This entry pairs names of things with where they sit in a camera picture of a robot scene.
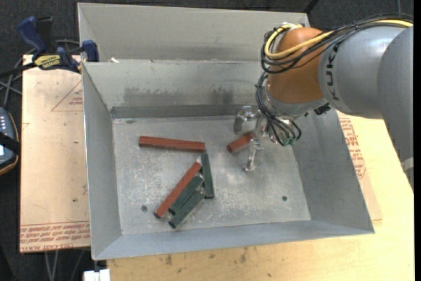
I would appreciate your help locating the red-brown flat block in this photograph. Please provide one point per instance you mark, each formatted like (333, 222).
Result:
(171, 143)
(238, 143)
(179, 189)

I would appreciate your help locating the dark green flat block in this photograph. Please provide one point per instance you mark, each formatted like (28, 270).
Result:
(207, 174)
(187, 209)
(185, 194)

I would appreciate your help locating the grey metal bin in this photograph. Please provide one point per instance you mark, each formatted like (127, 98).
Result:
(164, 92)

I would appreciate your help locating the brown cardboard board red print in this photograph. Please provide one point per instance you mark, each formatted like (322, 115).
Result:
(52, 158)

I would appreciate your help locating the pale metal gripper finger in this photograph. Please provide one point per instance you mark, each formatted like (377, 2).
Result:
(238, 121)
(251, 158)

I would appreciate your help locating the black cylinder on white bracket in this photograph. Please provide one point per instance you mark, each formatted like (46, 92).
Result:
(322, 109)

